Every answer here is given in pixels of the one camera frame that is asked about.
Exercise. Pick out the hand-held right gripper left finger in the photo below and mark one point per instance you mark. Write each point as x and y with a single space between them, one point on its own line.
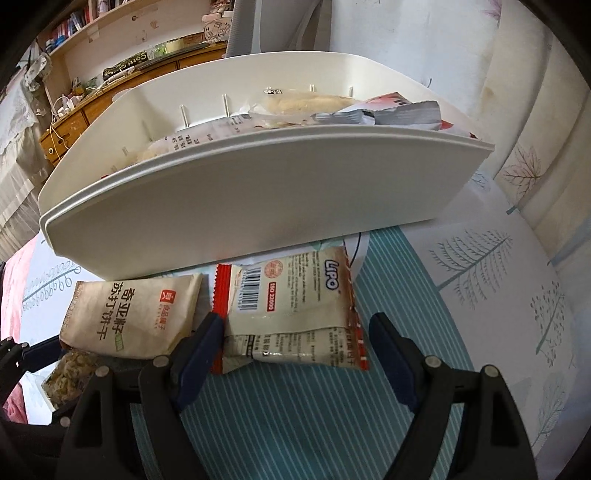
203 357

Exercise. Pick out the white floral cloth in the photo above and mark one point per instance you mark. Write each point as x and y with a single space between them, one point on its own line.
531 115

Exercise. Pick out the wooden bookshelf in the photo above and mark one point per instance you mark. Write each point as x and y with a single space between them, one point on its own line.
115 46

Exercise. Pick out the white plastic storage bin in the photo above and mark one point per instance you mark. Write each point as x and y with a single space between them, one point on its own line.
277 198

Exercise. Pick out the teal striped cloth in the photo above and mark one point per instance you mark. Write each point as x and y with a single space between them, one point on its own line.
300 415

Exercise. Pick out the grey office chair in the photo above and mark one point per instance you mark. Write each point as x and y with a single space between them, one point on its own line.
242 27

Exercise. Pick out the beige cracker packet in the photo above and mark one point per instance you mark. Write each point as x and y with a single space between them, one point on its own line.
129 314

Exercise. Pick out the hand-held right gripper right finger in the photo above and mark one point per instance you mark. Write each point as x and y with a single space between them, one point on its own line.
392 360

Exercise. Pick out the lace cloth covered cabinet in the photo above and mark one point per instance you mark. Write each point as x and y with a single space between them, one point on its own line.
18 138

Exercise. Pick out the white red-edged biscuit packet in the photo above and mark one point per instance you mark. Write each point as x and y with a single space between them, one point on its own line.
286 304

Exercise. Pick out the masking tape roll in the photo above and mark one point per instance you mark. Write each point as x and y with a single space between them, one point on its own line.
173 46

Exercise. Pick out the red white bread snack packet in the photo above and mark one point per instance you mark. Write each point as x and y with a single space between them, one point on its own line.
392 113

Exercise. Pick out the clear bread packet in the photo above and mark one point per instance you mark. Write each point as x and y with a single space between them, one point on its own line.
300 104

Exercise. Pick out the clear nut bar packet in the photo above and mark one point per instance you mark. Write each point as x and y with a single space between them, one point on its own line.
69 378

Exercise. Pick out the dark printed bag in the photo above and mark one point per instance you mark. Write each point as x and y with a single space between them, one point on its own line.
131 64

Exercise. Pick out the white printed snack packet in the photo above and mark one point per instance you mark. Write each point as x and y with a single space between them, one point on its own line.
198 136

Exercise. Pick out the row of books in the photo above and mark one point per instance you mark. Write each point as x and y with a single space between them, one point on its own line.
78 21

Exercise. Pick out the floral cloth bag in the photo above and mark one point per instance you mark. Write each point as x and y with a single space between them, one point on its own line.
37 69

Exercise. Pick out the wooden desk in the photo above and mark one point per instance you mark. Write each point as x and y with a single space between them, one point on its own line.
74 124

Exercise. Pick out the pink blanket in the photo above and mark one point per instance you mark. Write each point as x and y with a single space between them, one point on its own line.
14 272

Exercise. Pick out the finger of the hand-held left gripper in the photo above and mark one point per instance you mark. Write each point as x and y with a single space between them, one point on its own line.
41 357

